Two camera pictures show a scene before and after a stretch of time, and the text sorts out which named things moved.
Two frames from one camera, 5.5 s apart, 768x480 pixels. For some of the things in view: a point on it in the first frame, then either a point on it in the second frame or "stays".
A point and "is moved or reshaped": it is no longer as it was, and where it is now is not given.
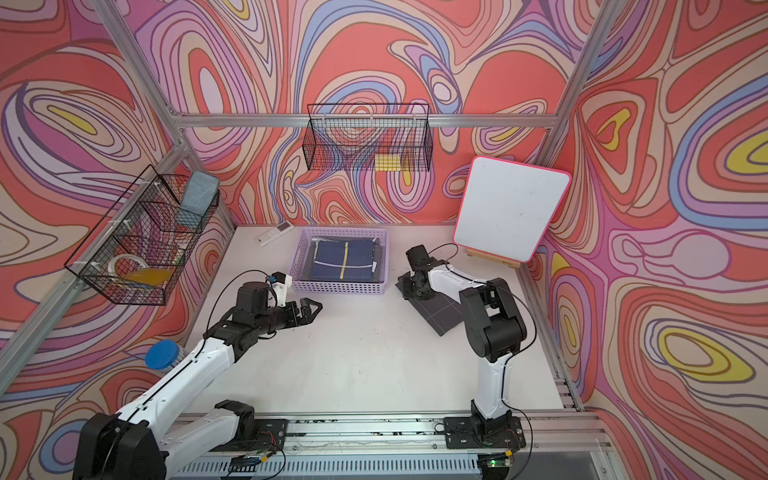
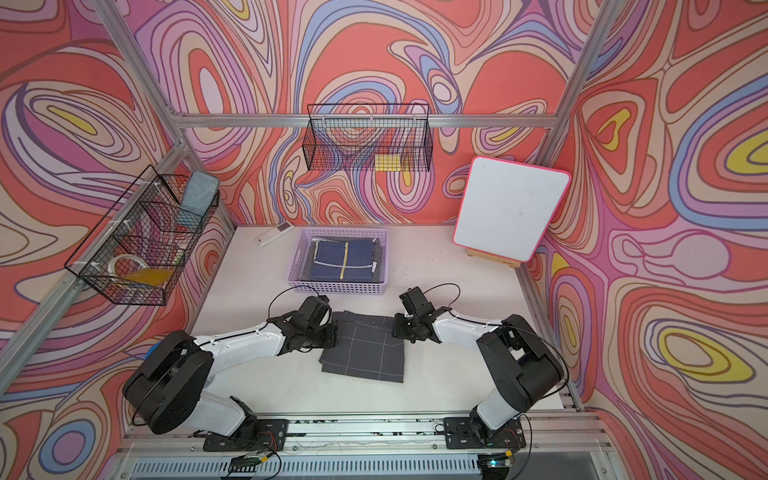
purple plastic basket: x=301 y=279 stays
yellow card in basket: x=150 y=276 stays
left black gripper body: x=287 y=317 -> x=322 y=336
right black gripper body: x=411 y=290 -> x=405 y=327
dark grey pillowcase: x=441 y=313 is moved or reshaped
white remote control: x=274 y=233 stays
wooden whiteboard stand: x=493 y=258 stays
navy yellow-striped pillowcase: x=344 y=259 stays
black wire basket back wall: x=369 y=137 stays
